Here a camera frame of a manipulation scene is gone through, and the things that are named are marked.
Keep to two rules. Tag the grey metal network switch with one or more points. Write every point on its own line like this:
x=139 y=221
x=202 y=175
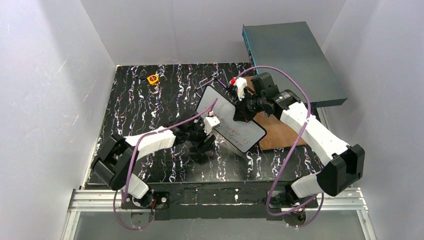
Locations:
x=292 y=48

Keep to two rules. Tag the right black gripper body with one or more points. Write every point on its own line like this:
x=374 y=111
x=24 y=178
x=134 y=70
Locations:
x=244 y=105

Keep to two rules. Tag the aluminium frame rail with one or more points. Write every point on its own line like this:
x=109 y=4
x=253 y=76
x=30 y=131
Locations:
x=219 y=195

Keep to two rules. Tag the brown wooden board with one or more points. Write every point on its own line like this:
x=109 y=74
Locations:
x=278 y=134

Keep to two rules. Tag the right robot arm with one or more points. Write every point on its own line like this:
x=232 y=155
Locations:
x=343 y=164

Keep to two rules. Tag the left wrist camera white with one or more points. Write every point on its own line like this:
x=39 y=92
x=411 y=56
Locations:
x=211 y=122

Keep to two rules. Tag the orange tape measure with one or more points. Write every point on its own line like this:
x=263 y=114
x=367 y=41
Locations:
x=153 y=79

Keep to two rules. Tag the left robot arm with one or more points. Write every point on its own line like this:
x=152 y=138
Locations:
x=115 y=162

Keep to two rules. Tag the small white whiteboard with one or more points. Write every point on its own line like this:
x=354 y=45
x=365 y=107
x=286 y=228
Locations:
x=242 y=135

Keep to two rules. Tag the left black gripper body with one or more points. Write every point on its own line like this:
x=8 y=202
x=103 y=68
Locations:
x=201 y=136

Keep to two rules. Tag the metal wire whiteboard stand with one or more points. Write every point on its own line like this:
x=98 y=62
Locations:
x=218 y=77

